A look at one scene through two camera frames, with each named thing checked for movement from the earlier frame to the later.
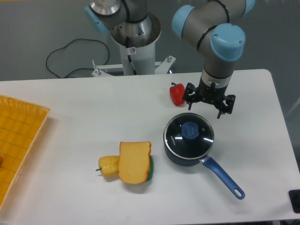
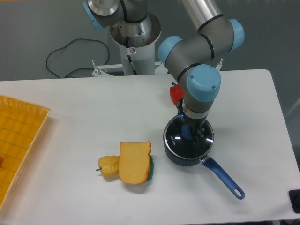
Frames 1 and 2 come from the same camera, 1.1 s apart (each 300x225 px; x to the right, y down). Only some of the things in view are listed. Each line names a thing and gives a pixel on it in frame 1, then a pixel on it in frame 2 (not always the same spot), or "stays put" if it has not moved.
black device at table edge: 294,195 stays put
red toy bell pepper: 176,92 stays put
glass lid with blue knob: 189,136 stays put
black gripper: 211,94 to 196,123
